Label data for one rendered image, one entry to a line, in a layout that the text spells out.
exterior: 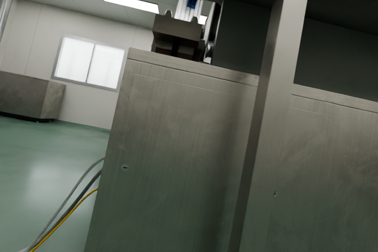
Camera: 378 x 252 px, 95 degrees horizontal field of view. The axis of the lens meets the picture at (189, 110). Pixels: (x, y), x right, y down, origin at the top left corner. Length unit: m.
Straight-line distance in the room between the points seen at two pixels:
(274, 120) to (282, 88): 0.08
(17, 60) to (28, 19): 1.05
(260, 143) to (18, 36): 6.10
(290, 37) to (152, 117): 0.43
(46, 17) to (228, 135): 5.76
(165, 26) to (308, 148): 0.64
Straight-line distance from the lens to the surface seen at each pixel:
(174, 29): 0.64
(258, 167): 0.44
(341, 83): 0.82
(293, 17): 0.53
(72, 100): 5.17
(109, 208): 0.66
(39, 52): 5.82
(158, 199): 0.62
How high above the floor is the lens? 0.71
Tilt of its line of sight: 3 degrees up
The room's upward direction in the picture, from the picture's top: 11 degrees clockwise
